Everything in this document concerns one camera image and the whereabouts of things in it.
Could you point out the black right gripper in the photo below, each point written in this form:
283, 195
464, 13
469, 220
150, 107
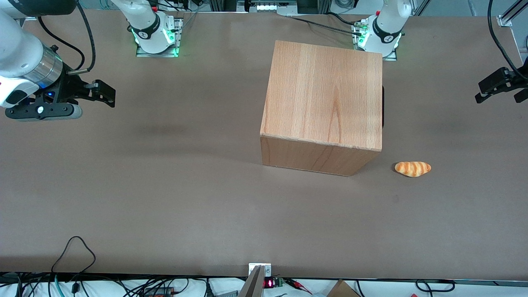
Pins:
67, 90

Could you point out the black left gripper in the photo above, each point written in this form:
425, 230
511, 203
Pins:
497, 81

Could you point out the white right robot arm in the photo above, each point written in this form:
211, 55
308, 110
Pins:
20, 49

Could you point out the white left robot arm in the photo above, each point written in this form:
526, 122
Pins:
385, 29

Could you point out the wooden drawer cabinet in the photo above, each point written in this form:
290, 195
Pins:
321, 95

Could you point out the orange striped bread roll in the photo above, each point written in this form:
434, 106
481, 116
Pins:
412, 168

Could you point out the white lit device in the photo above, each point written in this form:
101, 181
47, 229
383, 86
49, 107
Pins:
268, 6

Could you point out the orange black connector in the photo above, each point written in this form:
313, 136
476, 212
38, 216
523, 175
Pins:
159, 292

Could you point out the wooden plank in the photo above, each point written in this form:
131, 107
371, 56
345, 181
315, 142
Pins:
251, 286

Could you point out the brown cardboard piece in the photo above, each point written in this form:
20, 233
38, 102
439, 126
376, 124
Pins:
342, 291

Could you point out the red digit display module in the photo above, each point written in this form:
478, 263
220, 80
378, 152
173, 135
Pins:
269, 283

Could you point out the red test lead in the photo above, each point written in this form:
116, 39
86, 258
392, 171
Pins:
297, 284

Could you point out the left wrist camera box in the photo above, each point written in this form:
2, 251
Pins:
522, 95

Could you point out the aluminium frame profile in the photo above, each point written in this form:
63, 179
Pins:
505, 20

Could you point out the small metal bracket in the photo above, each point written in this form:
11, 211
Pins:
267, 270

